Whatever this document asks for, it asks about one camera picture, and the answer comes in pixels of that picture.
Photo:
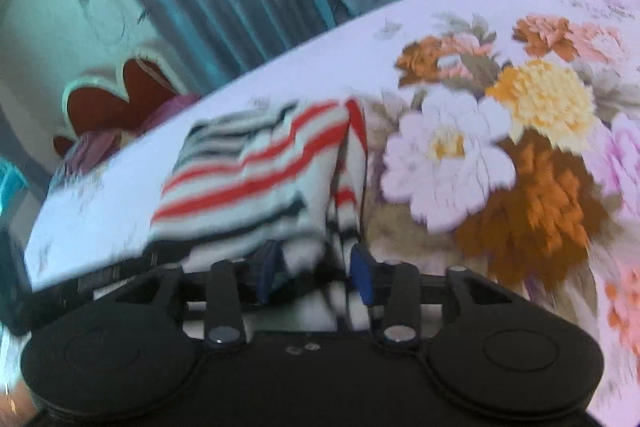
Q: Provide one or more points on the red heart-shaped headboard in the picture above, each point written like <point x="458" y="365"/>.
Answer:
<point x="105" y="102"/>

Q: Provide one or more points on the striped purple pillow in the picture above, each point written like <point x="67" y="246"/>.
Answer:
<point x="87" y="154"/>

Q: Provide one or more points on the window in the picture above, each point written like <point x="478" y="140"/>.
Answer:
<point x="9" y="182"/>

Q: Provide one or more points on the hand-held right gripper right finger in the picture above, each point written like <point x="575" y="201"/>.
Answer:
<point x="361" y="276"/>

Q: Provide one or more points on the red and black striped sweater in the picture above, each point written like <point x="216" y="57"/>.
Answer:
<point x="240" y="167"/>

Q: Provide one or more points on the floral bed sheet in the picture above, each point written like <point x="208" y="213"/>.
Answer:
<point x="500" y="2"/>

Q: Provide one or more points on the person's left forearm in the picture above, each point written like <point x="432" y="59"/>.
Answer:
<point x="11" y="407"/>

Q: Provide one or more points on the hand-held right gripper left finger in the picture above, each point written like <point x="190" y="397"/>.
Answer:
<point x="267" y="268"/>

